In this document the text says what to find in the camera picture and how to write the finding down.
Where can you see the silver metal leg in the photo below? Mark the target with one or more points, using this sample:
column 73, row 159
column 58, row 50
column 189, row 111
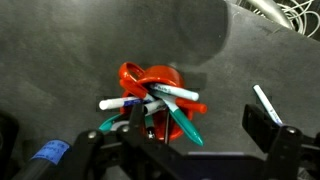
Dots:
column 273, row 11

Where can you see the red cup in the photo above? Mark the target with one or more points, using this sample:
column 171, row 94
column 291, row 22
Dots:
column 166, row 75

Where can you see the red marker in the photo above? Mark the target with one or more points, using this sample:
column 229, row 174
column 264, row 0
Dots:
column 195, row 107

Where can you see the white marker black print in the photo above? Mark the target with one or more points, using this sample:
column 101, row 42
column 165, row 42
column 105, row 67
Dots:
column 155, row 106

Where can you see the loose white blue marker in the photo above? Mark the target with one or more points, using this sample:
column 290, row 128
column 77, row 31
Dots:
column 265, row 100

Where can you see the green marker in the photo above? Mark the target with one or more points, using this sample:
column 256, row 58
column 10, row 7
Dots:
column 186, row 128

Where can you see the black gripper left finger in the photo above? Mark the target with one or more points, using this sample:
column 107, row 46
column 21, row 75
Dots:
column 136, row 133

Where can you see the white marker teal cap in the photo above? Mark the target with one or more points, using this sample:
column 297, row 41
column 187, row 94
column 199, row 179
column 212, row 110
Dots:
column 173, row 90

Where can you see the white marker blue label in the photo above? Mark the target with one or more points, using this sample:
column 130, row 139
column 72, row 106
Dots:
column 113, row 103

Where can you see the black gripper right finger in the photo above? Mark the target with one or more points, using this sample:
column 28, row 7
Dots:
column 263, row 128

